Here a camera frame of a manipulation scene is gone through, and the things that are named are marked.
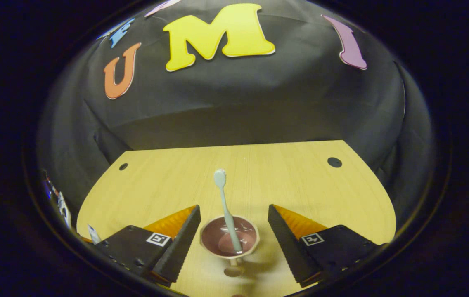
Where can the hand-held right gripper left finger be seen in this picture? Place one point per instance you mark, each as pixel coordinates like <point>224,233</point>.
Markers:
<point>178,251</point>

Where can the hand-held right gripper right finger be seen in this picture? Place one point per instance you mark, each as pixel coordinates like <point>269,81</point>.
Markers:
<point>290,251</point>

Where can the beige cup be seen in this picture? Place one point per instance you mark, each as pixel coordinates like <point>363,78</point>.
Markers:
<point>217,241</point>

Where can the pale green toothbrush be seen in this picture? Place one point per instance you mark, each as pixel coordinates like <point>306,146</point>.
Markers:
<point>223,194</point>

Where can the white toothpaste tube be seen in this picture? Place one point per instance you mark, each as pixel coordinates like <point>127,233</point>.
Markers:
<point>93,234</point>

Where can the wooden desktop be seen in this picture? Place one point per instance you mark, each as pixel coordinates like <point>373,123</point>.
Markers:
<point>284,181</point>

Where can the white side table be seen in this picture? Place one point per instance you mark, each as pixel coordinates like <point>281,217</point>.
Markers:
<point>63,210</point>

